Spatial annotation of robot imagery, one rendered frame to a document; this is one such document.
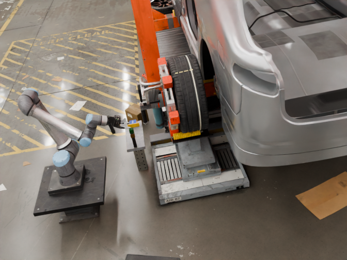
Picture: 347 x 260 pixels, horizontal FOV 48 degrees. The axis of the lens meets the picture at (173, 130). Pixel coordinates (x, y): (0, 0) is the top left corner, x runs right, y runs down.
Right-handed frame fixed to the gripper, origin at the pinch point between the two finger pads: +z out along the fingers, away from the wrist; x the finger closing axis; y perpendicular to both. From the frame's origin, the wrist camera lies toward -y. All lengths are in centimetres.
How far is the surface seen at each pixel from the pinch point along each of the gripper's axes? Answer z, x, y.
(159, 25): 70, 235, 23
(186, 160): 60, -11, -23
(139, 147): 14.7, -2.8, -19.5
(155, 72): 24, 44, 35
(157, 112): 26.6, 12.1, 10.5
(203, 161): 73, -18, -17
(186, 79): 31, -18, 61
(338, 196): 173, -81, 6
